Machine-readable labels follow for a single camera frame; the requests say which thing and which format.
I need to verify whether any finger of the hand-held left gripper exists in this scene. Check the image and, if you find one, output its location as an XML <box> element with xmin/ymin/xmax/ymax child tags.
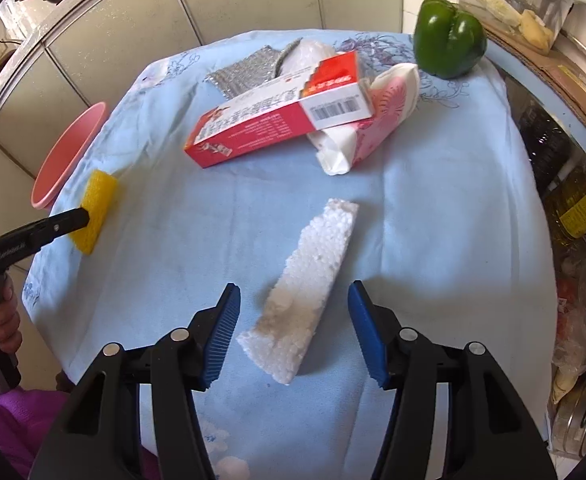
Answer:
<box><xmin>3</xmin><ymin>208</ymin><xmax>90</xmax><ymax>254</ymax></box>

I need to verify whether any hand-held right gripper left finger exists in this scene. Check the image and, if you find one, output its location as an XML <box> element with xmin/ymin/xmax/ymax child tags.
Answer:
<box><xmin>33</xmin><ymin>282</ymin><xmax>242</xmax><ymax>480</ymax></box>

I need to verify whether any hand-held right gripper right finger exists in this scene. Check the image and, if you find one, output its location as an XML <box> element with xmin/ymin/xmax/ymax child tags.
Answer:
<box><xmin>348</xmin><ymin>280</ymin><xmax>558</xmax><ymax>480</ymax></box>

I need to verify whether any yellow sponge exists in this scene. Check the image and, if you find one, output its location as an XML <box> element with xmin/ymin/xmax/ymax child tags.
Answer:
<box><xmin>69</xmin><ymin>170</ymin><xmax>120</xmax><ymax>256</ymax></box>

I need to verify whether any pink plastic basin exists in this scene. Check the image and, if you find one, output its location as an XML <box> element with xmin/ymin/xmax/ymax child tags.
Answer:
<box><xmin>30</xmin><ymin>101</ymin><xmax>108</xmax><ymax>211</ymax></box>

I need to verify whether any white foam piece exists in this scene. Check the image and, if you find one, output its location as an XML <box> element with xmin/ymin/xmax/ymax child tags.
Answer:
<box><xmin>236</xmin><ymin>198</ymin><xmax>360</xmax><ymax>386</ymax></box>

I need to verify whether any pink patterned bag roll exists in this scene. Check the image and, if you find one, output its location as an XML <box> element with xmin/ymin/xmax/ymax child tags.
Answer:
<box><xmin>307</xmin><ymin>63</ymin><xmax>420</xmax><ymax>177</ymax></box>

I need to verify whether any red and white carton box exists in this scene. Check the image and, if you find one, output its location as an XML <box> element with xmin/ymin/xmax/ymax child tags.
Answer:
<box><xmin>184</xmin><ymin>51</ymin><xmax>376</xmax><ymax>168</ymax></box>

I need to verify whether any silver scouring cloth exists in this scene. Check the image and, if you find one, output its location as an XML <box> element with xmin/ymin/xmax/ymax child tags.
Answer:
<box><xmin>204</xmin><ymin>42</ymin><xmax>294</xmax><ymax>101</ymax></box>

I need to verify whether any white plastic bag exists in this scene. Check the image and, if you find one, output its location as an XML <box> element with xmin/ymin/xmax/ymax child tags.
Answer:
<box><xmin>275</xmin><ymin>39</ymin><xmax>338</xmax><ymax>78</ymax></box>

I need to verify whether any light blue floral tablecloth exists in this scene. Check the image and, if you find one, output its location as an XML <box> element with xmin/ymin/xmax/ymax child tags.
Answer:
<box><xmin>23</xmin><ymin>29</ymin><xmax>558</xmax><ymax>480</ymax></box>

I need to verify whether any purple garment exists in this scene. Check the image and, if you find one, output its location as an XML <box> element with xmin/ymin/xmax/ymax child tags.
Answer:
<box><xmin>0</xmin><ymin>350</ymin><xmax>158</xmax><ymax>480</ymax></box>

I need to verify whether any clear plastic bag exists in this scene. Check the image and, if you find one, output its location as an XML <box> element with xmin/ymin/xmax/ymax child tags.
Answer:
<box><xmin>550</xmin><ymin>245</ymin><xmax>586</xmax><ymax>406</ymax></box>

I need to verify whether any steel pot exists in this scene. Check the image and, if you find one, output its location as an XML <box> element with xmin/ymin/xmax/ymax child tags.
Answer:
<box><xmin>548</xmin><ymin>360</ymin><xmax>586</xmax><ymax>461</ymax></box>

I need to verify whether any yellow oil bottle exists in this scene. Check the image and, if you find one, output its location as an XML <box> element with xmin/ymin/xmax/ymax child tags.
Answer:
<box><xmin>543</xmin><ymin>160</ymin><xmax>586</xmax><ymax>241</ymax></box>

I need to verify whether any dark glass bottle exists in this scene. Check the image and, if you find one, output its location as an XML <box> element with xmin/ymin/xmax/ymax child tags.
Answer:
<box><xmin>515</xmin><ymin>102</ymin><xmax>574</xmax><ymax>186</ymax></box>

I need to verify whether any green bell pepper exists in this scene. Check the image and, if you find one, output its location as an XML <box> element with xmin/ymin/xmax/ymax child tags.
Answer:
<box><xmin>413</xmin><ymin>0</ymin><xmax>488</xmax><ymax>80</ymax></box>

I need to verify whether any brown cardboard sheet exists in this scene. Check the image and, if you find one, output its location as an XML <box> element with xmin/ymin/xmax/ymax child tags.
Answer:
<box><xmin>483</xmin><ymin>25</ymin><xmax>586</xmax><ymax>146</ymax></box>

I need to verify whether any ginger root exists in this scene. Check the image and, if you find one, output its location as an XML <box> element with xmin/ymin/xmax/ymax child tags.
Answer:
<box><xmin>518</xmin><ymin>10</ymin><xmax>556</xmax><ymax>53</ymax></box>

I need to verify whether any clear plastic tub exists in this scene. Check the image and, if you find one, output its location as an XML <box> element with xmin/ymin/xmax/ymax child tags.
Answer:
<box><xmin>458</xmin><ymin>0</ymin><xmax>581</xmax><ymax>56</ymax></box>

